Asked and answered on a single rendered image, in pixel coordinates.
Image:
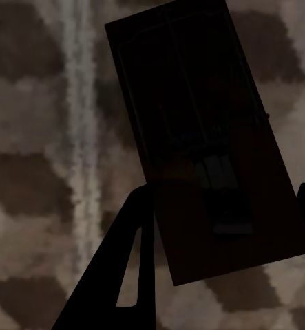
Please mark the mousetrap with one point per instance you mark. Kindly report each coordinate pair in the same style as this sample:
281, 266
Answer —
223, 200

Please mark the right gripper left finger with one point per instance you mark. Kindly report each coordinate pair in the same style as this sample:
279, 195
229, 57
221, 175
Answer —
92, 304

